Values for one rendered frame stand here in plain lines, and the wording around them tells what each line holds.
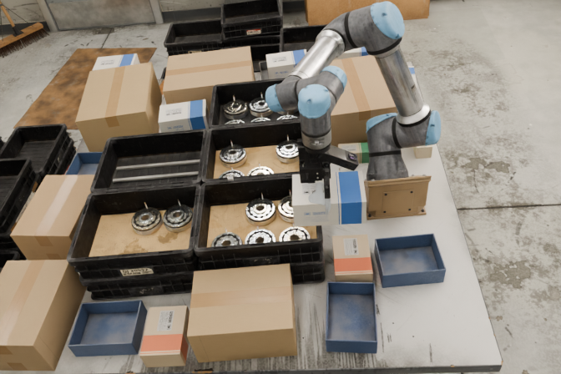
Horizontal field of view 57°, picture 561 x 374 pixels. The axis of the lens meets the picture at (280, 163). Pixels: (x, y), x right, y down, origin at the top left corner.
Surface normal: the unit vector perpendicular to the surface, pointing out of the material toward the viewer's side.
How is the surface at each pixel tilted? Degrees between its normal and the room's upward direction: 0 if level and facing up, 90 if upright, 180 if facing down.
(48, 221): 0
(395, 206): 90
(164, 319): 0
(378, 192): 90
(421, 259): 0
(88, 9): 90
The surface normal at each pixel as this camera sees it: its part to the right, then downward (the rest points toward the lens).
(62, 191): -0.10, -0.73
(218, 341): 0.03, 0.68
